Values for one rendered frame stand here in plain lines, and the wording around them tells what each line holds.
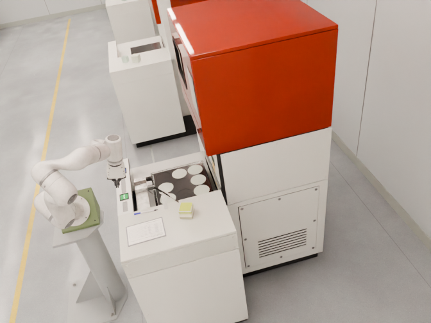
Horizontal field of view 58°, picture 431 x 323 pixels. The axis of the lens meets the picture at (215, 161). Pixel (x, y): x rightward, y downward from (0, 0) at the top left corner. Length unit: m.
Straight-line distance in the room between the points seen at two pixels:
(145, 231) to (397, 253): 1.97
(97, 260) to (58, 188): 1.09
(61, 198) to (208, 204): 0.85
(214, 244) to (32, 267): 2.01
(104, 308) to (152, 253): 1.17
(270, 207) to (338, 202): 1.17
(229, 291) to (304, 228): 0.72
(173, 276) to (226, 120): 0.91
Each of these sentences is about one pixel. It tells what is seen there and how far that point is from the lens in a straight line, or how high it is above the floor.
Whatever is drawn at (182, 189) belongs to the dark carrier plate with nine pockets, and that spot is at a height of 0.90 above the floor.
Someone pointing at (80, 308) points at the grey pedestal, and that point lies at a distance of 3.27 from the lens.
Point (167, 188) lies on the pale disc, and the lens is 2.53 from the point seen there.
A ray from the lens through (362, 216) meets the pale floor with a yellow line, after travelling 3.54.
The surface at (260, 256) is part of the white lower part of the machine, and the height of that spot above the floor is 0.24.
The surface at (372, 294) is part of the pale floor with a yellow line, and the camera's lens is 3.08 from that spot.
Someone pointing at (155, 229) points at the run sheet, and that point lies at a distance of 2.20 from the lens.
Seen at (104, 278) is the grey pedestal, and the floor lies 0.31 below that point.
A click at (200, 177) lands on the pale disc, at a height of 0.90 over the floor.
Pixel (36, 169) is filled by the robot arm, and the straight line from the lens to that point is 1.86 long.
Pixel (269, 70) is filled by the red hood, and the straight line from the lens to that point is 2.01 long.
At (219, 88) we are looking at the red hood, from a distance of 1.97.
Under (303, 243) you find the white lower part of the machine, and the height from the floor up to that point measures 0.24.
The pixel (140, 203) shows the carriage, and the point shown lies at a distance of 2.51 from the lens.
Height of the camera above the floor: 2.54
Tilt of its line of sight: 38 degrees down
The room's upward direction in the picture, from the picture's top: 9 degrees counter-clockwise
